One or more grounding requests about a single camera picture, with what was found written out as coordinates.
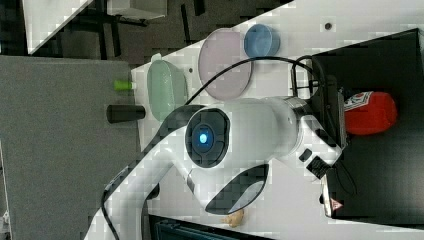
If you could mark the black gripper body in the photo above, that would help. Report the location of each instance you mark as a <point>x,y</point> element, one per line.
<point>328,107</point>

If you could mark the red ketchup bottle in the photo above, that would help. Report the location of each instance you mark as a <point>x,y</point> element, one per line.
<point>369,113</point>

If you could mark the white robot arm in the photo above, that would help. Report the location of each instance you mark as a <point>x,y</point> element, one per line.
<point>222,151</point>

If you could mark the blue bowl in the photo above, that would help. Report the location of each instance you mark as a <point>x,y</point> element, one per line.
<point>261,41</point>

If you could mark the lilac round plate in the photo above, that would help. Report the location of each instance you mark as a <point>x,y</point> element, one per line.
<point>220,50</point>

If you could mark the tan toy chicken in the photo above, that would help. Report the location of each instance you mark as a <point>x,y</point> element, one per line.
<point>234,219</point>

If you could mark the green colander bowl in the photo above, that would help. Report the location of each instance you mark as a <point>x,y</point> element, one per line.
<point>167,87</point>

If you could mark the green marker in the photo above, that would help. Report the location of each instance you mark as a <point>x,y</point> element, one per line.
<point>121,85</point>

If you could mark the black cylinder cup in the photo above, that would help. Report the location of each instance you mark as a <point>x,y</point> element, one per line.
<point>124,113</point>

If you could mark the grey foam board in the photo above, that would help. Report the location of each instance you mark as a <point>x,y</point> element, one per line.
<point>58,149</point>

